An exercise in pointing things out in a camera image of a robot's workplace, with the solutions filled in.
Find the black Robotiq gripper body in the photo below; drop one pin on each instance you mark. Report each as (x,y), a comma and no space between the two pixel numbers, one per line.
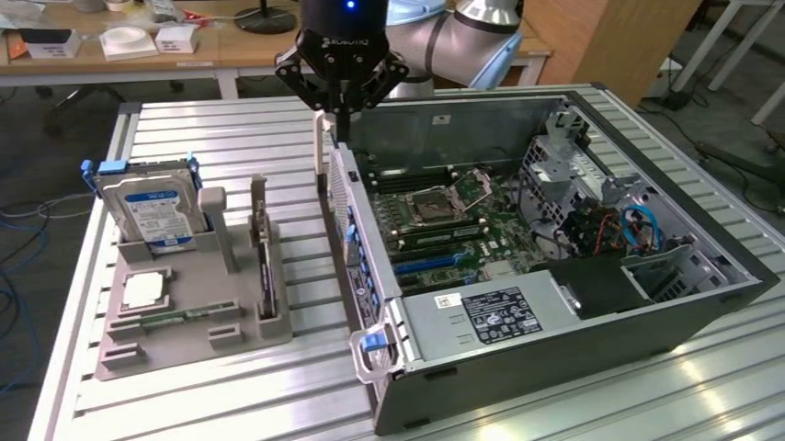
(343,27)

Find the black graphics card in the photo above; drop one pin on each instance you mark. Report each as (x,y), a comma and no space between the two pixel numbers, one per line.
(267,275)

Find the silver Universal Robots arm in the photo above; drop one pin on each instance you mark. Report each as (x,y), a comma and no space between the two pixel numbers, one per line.
(454,41)

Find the wooden desk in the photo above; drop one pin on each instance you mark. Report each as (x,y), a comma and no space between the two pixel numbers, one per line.
(258,46)

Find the black lamp base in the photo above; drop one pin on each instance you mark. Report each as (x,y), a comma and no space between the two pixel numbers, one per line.
(264,20)

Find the black RAM slot bank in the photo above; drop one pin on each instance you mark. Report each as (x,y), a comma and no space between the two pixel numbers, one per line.
(411,181)

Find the small white box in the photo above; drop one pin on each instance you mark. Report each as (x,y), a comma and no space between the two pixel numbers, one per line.
(176,40)

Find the red packet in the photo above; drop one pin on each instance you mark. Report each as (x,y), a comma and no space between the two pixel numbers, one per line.
(196,18)

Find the metal socket cover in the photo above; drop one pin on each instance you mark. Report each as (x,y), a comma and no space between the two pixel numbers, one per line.
(475,186)

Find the CPU socket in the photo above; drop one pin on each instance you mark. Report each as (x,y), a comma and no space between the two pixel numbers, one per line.
(433,204)

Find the clear plastic packets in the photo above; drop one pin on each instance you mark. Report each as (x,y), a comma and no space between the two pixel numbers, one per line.
(166,9)

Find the white square holder with bowl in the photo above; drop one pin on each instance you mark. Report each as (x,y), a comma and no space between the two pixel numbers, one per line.
(126,43)

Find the installed RAM stick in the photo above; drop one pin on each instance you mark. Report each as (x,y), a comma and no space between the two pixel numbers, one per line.
(442,236)

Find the metal disk bay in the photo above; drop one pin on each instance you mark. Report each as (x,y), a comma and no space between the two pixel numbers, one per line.
(551,184)

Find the blue disk caddy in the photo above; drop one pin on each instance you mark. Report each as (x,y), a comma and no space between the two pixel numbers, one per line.
(110,166)

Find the hard disk blue label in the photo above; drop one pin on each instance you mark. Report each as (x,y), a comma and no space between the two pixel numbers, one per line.
(154,216)

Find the black office chair base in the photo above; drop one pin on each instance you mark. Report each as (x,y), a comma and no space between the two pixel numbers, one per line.
(79,98)

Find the green motherboard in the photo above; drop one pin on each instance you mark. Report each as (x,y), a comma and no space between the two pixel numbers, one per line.
(490,239)

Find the wooden cabinet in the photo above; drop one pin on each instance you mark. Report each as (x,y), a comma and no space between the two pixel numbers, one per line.
(613,46)

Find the blue expansion slot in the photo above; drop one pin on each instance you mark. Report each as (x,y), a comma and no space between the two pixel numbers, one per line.
(429,263)

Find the grey cup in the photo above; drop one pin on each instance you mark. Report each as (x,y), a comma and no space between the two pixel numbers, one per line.
(90,4)

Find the white box black lid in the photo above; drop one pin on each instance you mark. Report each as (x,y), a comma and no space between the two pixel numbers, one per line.
(49,46)

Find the small silver heat sink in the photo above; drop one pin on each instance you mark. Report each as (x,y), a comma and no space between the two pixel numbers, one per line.
(498,271)

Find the grey parts rack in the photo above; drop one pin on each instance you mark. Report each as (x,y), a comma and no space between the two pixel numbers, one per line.
(202,285)

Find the black floor adapter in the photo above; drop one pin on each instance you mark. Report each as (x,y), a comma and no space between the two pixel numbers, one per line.
(674,101)

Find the orange item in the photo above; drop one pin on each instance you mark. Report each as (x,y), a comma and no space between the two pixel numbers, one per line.
(17,50)

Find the silver CPU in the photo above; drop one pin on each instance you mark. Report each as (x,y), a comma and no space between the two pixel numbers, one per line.
(144,291)

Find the grey power supply unit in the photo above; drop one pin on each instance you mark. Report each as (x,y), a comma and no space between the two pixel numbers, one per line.
(442,321)

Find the green RAM stick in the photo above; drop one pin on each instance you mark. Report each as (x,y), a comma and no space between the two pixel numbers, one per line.
(184,317)

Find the black stand foot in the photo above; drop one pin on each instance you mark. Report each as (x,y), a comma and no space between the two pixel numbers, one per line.
(742,158)

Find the open black PC case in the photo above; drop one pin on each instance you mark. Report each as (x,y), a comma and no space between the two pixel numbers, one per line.
(551,367)

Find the white table frame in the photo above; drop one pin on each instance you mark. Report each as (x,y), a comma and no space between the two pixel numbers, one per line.
(736,46)

